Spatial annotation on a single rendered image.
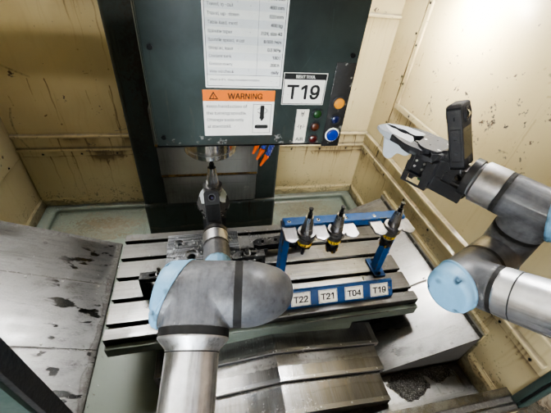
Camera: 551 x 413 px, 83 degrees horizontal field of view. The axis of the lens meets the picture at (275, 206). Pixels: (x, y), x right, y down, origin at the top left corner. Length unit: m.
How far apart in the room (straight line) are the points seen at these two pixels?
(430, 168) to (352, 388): 0.97
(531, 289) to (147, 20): 0.73
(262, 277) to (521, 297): 0.37
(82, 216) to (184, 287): 1.77
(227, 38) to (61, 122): 1.45
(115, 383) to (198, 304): 1.02
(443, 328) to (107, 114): 1.90
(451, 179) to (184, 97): 0.55
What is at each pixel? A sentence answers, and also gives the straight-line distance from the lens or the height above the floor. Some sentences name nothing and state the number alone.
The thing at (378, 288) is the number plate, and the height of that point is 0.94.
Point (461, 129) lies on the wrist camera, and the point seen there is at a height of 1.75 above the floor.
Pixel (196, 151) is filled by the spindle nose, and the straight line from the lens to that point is 0.92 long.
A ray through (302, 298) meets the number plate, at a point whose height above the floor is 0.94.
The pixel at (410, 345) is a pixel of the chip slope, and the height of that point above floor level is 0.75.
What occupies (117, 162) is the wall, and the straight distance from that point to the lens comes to 2.06.
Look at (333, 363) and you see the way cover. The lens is 1.38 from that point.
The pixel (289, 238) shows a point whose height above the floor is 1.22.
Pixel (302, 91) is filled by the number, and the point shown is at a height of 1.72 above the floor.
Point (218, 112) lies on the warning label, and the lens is 0.72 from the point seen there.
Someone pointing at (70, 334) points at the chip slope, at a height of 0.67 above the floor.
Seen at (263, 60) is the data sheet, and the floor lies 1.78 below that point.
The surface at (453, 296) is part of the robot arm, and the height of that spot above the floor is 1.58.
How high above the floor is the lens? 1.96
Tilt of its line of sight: 40 degrees down
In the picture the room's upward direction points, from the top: 6 degrees clockwise
